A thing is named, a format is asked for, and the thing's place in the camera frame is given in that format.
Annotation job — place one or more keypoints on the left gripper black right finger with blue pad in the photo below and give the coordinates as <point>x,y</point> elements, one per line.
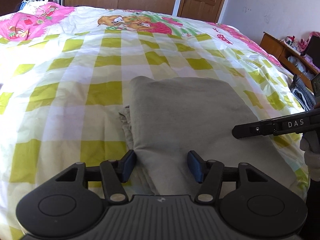
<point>207,173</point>

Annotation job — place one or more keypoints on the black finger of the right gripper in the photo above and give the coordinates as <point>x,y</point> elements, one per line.
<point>253,129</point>

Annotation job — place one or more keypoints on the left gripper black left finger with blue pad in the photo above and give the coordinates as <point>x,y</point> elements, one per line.
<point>114,174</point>

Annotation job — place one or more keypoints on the light grey khaki pants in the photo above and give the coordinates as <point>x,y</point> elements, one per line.
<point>166,119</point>

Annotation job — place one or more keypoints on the white gloved hand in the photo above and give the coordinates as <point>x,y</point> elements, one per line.
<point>311,159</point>

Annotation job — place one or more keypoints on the folded grey striped garment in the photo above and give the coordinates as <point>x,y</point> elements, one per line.
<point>302,94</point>

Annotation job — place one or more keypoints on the wooden tv cabinet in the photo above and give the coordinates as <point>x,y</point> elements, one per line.
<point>282,52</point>

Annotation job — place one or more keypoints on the checkered cartoon bed sheet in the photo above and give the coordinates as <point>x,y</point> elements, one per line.
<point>65,74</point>

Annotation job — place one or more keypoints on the white blue bag pile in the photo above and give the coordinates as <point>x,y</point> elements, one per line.
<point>31,2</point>

